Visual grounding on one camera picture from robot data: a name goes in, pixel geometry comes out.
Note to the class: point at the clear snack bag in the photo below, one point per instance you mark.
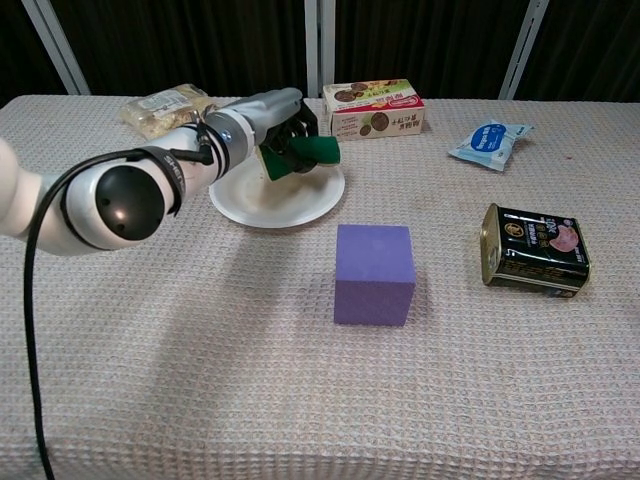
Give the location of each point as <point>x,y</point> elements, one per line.
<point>160,112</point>

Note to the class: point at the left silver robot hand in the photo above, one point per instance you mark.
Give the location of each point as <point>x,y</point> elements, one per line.
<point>272,122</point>

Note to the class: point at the white metal frame post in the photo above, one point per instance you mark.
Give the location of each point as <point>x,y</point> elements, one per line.
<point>522,47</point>
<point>57,45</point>
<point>320,47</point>

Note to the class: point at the beige waffle tablecloth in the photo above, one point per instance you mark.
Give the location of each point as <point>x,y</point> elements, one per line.
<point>320,325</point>

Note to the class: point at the white round plate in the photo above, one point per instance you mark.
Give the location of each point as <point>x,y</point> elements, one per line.
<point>280,197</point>

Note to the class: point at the cookie box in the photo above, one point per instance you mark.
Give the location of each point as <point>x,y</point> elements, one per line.
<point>375,107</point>

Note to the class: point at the green small object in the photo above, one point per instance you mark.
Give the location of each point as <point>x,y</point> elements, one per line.
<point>300,155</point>

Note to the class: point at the purple foam cube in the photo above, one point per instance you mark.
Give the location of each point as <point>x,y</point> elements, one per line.
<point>375,275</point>

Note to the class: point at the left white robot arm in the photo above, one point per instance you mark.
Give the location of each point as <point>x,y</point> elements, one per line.
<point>120,192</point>

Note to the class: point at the blue wet wipes pack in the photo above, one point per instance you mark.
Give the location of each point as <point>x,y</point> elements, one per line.
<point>490,142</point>

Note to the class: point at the black luncheon meat can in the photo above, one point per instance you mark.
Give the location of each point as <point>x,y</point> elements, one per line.
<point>537,250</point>

